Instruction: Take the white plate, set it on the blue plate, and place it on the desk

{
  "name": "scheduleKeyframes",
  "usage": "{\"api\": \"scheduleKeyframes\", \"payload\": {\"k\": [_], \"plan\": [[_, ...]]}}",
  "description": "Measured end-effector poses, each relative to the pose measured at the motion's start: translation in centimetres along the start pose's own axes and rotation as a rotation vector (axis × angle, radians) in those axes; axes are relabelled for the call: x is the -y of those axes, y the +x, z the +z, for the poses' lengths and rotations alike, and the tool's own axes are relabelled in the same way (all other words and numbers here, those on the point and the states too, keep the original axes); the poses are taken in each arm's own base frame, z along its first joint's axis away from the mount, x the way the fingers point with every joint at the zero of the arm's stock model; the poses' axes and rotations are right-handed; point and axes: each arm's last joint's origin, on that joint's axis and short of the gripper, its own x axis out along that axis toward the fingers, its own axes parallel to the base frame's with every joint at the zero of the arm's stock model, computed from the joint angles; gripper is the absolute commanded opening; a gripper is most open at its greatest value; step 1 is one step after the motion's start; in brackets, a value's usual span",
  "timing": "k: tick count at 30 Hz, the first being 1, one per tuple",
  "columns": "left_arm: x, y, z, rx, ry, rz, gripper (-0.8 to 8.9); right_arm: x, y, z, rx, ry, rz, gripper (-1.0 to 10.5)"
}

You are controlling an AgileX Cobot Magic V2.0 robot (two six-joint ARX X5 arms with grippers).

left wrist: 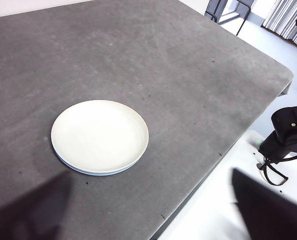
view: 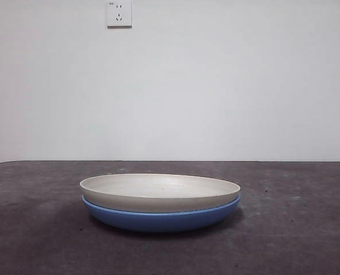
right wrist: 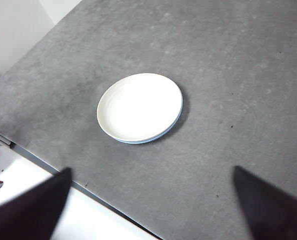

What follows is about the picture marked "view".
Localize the white plate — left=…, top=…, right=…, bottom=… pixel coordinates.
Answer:
left=79, top=173, right=242, bottom=214

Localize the blue plate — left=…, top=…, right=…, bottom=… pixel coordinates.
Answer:
left=81, top=193, right=242, bottom=233

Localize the white wall power outlet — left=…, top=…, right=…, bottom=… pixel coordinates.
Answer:
left=106, top=1, right=133, bottom=29

